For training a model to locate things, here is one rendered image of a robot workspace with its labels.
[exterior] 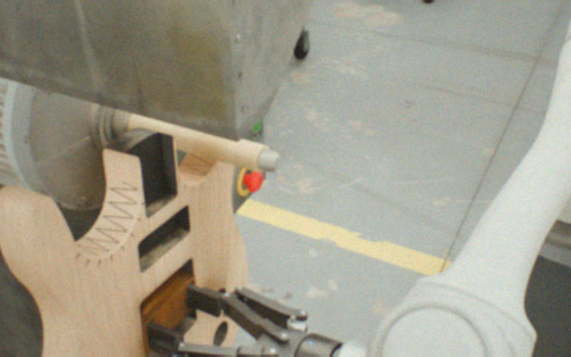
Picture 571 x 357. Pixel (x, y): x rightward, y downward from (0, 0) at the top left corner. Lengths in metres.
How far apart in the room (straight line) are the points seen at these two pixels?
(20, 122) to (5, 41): 0.15
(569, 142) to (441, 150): 2.29
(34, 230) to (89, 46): 0.16
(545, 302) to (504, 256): 1.04
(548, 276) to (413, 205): 1.22
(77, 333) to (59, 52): 0.26
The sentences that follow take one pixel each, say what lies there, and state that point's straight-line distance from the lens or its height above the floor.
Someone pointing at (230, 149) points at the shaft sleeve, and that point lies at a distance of 0.75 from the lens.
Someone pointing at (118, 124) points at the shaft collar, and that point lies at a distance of 0.83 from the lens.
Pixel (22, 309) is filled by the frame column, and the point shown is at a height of 0.91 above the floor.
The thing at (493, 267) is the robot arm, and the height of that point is 1.30.
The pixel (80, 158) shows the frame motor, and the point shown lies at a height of 1.23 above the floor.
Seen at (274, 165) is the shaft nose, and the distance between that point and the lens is 0.73.
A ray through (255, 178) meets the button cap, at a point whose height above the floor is 0.99.
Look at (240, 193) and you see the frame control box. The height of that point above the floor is 0.96.
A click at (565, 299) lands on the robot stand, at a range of 1.58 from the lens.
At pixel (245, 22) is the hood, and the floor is 1.48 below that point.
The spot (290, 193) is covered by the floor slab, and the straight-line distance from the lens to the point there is 2.72.
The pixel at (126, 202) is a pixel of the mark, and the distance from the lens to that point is 0.69.
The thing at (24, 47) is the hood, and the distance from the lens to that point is 0.64.
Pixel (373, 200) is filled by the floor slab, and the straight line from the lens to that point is 2.69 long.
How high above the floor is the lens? 1.68
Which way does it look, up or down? 36 degrees down
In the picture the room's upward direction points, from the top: 2 degrees counter-clockwise
